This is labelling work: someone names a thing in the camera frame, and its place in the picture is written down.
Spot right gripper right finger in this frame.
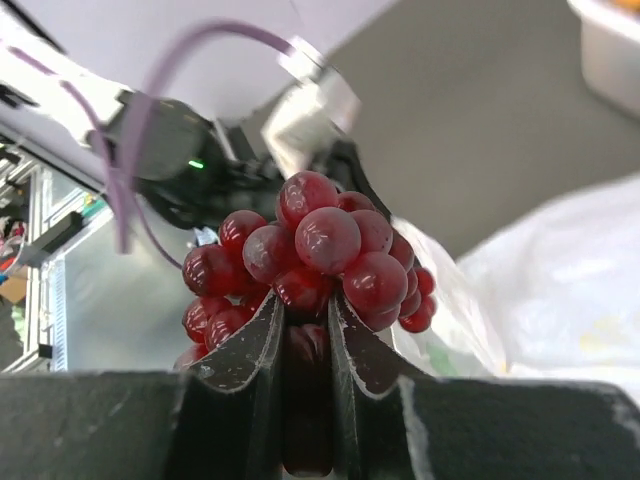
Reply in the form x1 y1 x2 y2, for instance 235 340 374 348
328 295 639 480

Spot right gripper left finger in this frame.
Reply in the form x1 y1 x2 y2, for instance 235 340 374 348
1 296 283 479

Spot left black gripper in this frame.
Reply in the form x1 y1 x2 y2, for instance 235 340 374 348
87 97 390 230

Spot white plastic fruit bag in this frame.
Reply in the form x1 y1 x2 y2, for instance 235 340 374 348
391 175 639 394

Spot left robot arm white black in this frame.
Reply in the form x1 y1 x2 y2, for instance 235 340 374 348
3 19 381 230

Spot white plastic tub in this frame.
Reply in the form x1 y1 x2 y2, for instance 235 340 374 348
567 0 639 117

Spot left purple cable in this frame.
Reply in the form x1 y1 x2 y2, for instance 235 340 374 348
4 18 301 269

